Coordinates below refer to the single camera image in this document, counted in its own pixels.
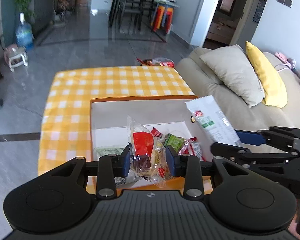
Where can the small white stool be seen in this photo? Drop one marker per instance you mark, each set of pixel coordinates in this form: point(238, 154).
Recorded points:
point(16, 56)

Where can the clear pastry bag red label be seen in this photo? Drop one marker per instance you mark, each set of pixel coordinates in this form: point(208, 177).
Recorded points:
point(147, 155)

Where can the black dining chair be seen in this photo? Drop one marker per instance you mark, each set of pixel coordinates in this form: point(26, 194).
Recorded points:
point(132, 7)

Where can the red snack bag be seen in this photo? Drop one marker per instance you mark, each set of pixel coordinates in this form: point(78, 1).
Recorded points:
point(192, 147)

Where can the orange stacked stools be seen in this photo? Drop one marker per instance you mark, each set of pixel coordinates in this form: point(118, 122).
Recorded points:
point(162, 19)

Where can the red items on floor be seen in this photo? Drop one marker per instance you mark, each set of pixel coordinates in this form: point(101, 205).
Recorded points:
point(157, 62)

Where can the dark dining table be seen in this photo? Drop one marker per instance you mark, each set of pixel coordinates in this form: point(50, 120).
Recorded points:
point(149, 8)

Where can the green white snack pack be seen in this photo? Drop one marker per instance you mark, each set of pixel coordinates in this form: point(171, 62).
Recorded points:
point(98, 152)

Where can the cream cushion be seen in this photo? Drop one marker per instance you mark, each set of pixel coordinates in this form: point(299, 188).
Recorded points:
point(231, 65)

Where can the yellow checkered tablecloth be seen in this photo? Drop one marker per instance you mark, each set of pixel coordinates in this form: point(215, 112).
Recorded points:
point(65, 130)

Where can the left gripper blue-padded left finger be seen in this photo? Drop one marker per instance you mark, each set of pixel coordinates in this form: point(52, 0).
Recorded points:
point(109, 167)

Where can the yellow cushion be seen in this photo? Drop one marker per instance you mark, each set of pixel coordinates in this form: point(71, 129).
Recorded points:
point(274, 87)

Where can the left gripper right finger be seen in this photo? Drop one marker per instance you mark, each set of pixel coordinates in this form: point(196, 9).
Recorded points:
point(190, 168)

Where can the clear barcode snack packet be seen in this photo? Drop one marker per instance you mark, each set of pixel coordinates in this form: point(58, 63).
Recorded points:
point(127, 180)

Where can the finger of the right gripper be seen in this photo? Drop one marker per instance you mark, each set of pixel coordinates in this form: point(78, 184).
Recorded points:
point(241, 155)
point(274, 135)

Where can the blue water jug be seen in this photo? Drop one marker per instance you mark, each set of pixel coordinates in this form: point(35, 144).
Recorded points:
point(23, 33)

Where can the white long cracker pack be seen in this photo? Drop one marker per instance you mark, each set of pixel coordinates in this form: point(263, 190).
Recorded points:
point(210, 118)

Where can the beige sofa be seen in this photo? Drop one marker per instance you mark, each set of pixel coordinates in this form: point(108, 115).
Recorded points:
point(203, 82)

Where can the green raisin snack bag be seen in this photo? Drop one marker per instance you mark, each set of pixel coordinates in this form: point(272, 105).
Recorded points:
point(174, 141)

